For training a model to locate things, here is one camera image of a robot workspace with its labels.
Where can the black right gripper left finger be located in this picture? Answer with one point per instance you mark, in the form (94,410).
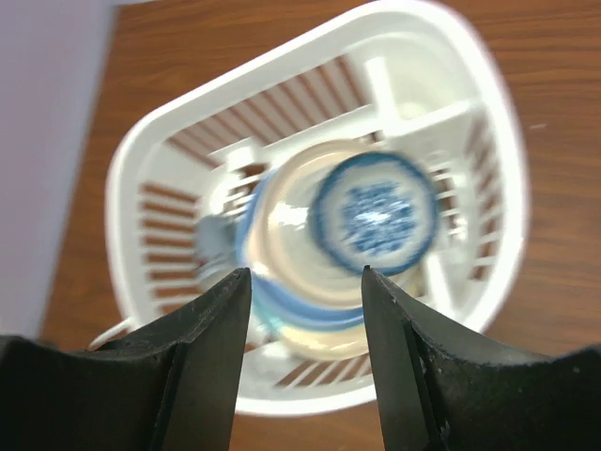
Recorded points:
(170,385)

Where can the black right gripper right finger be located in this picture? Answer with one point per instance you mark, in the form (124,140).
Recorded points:
(442,386)

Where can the stacked plates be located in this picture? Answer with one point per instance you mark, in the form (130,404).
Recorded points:
(313,305)

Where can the grey mug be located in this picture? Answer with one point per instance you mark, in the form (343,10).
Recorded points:
(214,252)

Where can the blue patterned bowl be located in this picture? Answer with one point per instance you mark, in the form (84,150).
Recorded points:
(376,208)

